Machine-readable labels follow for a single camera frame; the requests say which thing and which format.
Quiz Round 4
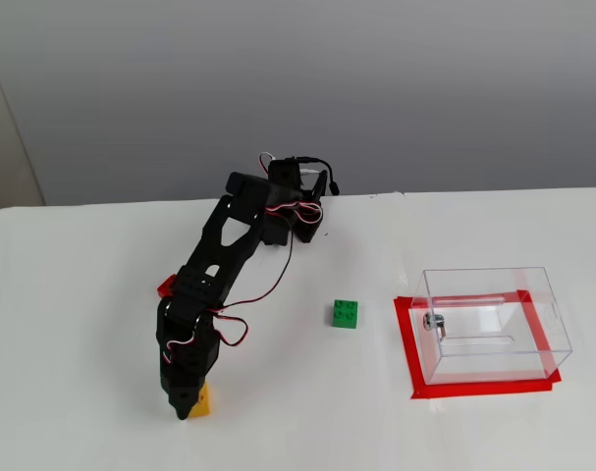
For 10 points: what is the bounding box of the forearm servo cable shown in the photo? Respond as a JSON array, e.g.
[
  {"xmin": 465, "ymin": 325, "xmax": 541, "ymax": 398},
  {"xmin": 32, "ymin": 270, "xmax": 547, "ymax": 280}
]
[{"xmin": 213, "ymin": 223, "xmax": 296, "ymax": 348}]

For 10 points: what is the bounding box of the shoulder servo cable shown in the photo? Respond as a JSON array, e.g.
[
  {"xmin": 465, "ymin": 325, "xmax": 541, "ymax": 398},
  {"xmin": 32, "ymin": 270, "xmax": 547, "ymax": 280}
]
[{"xmin": 265, "ymin": 199, "xmax": 324, "ymax": 229}]

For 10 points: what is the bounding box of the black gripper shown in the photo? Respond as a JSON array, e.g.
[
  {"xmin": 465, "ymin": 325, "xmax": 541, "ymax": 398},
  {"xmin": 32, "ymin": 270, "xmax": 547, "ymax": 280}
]
[{"xmin": 155, "ymin": 298, "xmax": 221, "ymax": 422}]

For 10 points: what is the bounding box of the silver cam lock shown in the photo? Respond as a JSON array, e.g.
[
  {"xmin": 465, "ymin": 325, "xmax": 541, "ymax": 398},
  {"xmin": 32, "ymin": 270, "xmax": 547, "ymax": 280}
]
[{"xmin": 422, "ymin": 313, "xmax": 449, "ymax": 340}]

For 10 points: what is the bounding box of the green lego brick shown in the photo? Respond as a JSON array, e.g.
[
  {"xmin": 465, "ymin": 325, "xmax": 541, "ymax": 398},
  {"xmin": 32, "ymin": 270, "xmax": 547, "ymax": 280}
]
[{"xmin": 330, "ymin": 298, "xmax": 360, "ymax": 330}]

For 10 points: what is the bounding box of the yellow lego brick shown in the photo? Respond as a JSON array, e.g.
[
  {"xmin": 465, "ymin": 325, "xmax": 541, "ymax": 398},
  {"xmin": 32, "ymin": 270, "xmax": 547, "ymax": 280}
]
[{"xmin": 187, "ymin": 381, "xmax": 216, "ymax": 420}]

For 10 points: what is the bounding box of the gripper servo cable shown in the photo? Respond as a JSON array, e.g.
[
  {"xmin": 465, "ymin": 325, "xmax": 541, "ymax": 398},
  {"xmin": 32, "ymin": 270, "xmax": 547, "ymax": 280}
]
[{"xmin": 160, "ymin": 313, "xmax": 203, "ymax": 365}]

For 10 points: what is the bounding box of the red tape frame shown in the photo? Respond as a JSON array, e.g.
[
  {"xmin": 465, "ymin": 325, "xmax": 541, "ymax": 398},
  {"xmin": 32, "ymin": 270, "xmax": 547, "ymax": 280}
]
[{"xmin": 393, "ymin": 289, "xmax": 563, "ymax": 401}]

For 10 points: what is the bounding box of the black power cable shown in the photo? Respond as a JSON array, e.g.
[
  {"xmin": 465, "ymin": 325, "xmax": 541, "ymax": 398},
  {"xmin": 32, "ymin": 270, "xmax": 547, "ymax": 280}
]
[{"xmin": 292, "ymin": 154, "xmax": 342, "ymax": 197}]

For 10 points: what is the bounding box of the transparent plastic box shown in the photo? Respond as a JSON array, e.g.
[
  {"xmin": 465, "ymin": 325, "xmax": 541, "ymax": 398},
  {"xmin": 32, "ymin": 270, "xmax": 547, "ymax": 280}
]
[{"xmin": 409, "ymin": 266, "xmax": 573, "ymax": 387}]

